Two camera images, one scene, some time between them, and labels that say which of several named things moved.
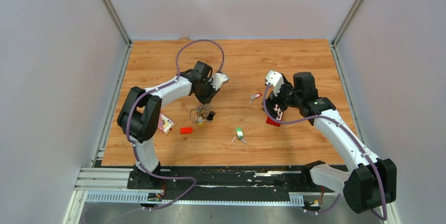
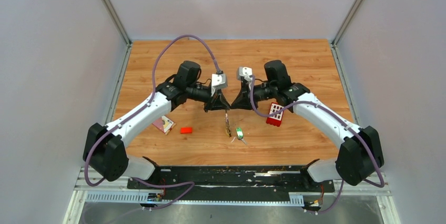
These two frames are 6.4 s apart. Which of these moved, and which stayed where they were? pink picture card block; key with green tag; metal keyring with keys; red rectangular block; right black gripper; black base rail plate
Moved: metal keyring with keys; right black gripper
Stayed: red rectangular block; pink picture card block; key with green tag; black base rail plate
